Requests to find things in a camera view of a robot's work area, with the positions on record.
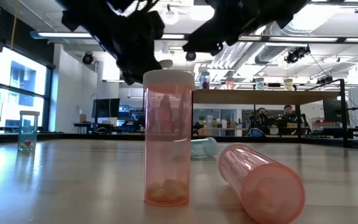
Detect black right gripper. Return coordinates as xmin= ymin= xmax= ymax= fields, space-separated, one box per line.
xmin=182 ymin=0 xmax=262 ymax=57

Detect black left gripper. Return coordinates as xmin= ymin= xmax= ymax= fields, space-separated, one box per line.
xmin=104 ymin=9 xmax=166 ymax=85

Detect pink bottle with tan pills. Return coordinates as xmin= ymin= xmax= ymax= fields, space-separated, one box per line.
xmin=142 ymin=69 xmax=197 ymax=207

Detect blue bottle red white capsules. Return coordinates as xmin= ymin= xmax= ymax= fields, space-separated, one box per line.
xmin=17 ymin=110 xmax=40 ymax=153

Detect pink bottle with round tablets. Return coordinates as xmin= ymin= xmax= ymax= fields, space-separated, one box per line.
xmin=218 ymin=142 xmax=306 ymax=224

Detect pale blue medicine bottle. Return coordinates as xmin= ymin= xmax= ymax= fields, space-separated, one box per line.
xmin=191 ymin=137 xmax=219 ymax=159

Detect hanging white light bar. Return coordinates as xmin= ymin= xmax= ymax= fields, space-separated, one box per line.
xmin=102 ymin=78 xmax=144 ymax=83

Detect round white ceiling lamp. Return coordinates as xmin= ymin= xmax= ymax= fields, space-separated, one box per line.
xmin=162 ymin=4 xmax=180 ymax=26

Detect black computer monitor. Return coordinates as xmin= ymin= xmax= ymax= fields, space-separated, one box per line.
xmin=323 ymin=98 xmax=351 ymax=124
xmin=91 ymin=98 xmax=121 ymax=119

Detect dark office desk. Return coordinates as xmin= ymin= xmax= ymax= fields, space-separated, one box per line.
xmin=73 ymin=121 xmax=127 ymax=134

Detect long ceiling light strip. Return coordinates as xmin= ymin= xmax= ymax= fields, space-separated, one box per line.
xmin=29 ymin=30 xmax=358 ymax=44

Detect black ceiling track lights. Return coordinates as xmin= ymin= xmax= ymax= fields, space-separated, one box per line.
xmin=284 ymin=45 xmax=311 ymax=65
xmin=316 ymin=75 xmax=334 ymax=85

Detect person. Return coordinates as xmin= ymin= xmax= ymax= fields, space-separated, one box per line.
xmin=255 ymin=107 xmax=270 ymax=135
xmin=280 ymin=105 xmax=297 ymax=135

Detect blue round object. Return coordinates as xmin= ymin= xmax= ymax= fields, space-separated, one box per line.
xmin=247 ymin=127 xmax=265 ymax=138

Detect large office window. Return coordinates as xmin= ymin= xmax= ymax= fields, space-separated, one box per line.
xmin=0 ymin=46 xmax=54 ymax=131

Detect wooden shelf with black frame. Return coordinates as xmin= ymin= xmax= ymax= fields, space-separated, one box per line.
xmin=192 ymin=78 xmax=349 ymax=149

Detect silver ceiling air duct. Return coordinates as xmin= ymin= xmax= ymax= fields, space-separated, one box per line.
xmin=255 ymin=0 xmax=341 ymax=65

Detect yellow hanging cable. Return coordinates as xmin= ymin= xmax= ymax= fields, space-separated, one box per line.
xmin=9 ymin=0 xmax=20 ymax=50

